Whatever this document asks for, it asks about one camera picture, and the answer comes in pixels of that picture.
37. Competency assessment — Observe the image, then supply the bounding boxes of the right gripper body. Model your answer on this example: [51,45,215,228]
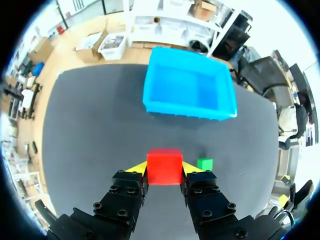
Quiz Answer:
[292,179,314,213]

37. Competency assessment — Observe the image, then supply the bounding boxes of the blue plastic bin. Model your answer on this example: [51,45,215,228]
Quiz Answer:
[142,46,238,122]

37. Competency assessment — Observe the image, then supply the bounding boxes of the green cube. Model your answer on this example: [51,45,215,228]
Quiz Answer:
[196,157,214,172]

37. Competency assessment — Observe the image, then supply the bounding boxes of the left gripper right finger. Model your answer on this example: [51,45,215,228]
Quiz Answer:
[180,161,239,235]

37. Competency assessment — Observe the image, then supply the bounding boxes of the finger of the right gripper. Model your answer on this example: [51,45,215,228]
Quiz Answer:
[277,194,295,213]
[280,174,296,198]

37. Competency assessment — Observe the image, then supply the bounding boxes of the red cube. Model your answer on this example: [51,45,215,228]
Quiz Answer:
[146,148,184,186]

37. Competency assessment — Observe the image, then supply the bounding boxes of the person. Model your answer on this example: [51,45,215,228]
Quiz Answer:
[292,91,311,139]

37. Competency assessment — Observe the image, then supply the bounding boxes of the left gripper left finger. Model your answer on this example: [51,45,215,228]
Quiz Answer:
[92,161,150,235]

